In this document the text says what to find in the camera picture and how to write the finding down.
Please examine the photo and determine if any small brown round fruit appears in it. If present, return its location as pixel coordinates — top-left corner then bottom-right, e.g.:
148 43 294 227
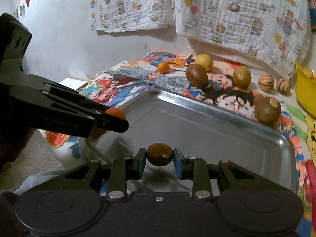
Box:
146 143 174 166

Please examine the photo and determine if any small orange tangerine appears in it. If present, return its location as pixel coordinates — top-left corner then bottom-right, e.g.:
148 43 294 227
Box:
157 62 170 74
105 108 126 120

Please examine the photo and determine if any brown kiwi with sticker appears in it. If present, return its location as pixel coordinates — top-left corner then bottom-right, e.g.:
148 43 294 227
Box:
254 95 281 126

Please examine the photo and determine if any green-yellow oval fruit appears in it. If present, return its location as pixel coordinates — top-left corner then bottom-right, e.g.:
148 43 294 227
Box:
232 66 252 90

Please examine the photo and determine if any brown pear-shaped fruit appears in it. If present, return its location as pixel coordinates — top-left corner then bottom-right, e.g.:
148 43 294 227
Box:
185 64 208 89

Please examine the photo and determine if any yellow lemon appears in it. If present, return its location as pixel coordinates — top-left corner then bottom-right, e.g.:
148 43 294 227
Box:
194 54 214 72

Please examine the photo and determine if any white box yellow edge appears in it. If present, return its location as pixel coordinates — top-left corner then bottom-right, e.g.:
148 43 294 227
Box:
59 78 87 90

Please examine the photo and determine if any metal baking tray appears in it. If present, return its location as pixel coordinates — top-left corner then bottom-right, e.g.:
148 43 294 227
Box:
79 90 296 190

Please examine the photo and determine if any colourful anime poster mat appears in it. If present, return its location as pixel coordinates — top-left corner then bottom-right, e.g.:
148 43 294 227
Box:
45 50 316 237

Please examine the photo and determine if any striped melon fruit left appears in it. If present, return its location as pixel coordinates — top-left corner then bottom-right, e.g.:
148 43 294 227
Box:
258 74 275 93

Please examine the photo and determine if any white cartoon blanket left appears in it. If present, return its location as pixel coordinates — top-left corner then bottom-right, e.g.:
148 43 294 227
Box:
90 0 175 33

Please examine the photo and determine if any white cartoon blanket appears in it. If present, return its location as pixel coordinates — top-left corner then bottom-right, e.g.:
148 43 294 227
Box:
90 0 175 33
175 0 311 80

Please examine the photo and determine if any yellow plastic bowl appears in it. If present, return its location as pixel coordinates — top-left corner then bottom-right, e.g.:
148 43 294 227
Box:
295 63 316 118

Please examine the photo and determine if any peach in yellow bowl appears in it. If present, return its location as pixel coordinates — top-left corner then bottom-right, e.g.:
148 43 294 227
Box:
301 66 313 79

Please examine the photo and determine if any white cartoon blanket right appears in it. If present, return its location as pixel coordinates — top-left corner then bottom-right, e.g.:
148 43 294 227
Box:
175 0 311 80

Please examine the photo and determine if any blue cartoon wall sticker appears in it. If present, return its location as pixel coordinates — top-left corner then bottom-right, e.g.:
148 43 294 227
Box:
308 0 316 33

